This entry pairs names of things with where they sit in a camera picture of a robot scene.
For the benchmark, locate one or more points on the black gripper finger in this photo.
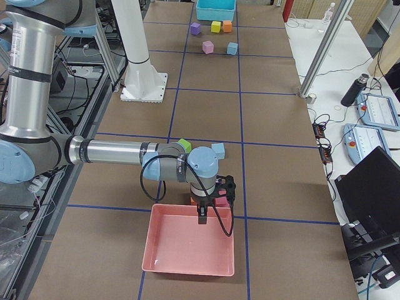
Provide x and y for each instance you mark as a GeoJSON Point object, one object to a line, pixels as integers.
{"type": "Point", "coordinates": [204, 215]}
{"type": "Point", "coordinates": [200, 215]}

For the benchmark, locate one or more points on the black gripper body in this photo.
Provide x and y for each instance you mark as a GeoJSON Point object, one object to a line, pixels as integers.
{"type": "Point", "coordinates": [202, 201]}

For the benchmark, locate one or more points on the light blue foam block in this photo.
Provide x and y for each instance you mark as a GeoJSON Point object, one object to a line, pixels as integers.
{"type": "Point", "coordinates": [219, 150]}
{"type": "Point", "coordinates": [232, 48]}

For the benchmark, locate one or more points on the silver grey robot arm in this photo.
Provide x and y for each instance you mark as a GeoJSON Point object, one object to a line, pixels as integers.
{"type": "Point", "coordinates": [28, 149]}

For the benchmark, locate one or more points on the magenta foam block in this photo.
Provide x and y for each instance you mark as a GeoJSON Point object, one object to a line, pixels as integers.
{"type": "Point", "coordinates": [221, 202]}

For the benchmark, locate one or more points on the pink plastic tray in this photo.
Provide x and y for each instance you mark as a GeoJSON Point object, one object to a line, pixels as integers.
{"type": "Point", "coordinates": [177, 243]}

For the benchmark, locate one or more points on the green foam block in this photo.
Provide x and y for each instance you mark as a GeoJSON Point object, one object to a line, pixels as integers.
{"type": "Point", "coordinates": [186, 145]}

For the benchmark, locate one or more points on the black power strip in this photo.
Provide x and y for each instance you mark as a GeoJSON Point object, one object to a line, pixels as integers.
{"type": "Point", "coordinates": [323, 143]}

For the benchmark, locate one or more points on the light pink foam block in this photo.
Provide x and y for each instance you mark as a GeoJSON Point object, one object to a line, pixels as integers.
{"type": "Point", "coordinates": [207, 47]}

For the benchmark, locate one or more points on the lower teach pendant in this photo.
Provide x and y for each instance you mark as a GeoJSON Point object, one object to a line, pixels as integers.
{"type": "Point", "coordinates": [360, 140]}

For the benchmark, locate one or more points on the teach pendant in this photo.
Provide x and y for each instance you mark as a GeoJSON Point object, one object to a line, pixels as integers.
{"type": "Point", "coordinates": [377, 110]}
{"type": "Point", "coordinates": [360, 140]}

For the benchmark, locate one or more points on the black laptop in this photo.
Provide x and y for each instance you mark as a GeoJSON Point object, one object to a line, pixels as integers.
{"type": "Point", "coordinates": [371, 191]}

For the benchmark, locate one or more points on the yellow foam block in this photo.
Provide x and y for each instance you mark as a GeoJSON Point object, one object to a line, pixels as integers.
{"type": "Point", "coordinates": [215, 26]}

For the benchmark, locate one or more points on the dark purple foam block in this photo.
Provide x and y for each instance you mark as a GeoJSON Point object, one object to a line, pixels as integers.
{"type": "Point", "coordinates": [195, 28]}

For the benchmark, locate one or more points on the black water bottle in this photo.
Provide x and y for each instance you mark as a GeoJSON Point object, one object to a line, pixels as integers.
{"type": "Point", "coordinates": [355, 89]}

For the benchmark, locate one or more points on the upper teach pendant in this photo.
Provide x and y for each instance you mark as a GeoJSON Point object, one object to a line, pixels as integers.
{"type": "Point", "coordinates": [377, 110]}

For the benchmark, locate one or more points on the blue plastic bin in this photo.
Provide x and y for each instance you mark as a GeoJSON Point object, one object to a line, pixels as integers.
{"type": "Point", "coordinates": [215, 10]}

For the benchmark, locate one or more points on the clear plastic bottle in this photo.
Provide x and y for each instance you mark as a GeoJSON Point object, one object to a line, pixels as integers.
{"type": "Point", "coordinates": [328, 13]}

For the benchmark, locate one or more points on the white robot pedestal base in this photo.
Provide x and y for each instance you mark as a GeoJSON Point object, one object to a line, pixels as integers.
{"type": "Point", "coordinates": [142, 82]}

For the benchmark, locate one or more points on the aluminium frame post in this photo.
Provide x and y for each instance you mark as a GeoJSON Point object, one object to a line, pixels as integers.
{"type": "Point", "coordinates": [323, 49]}

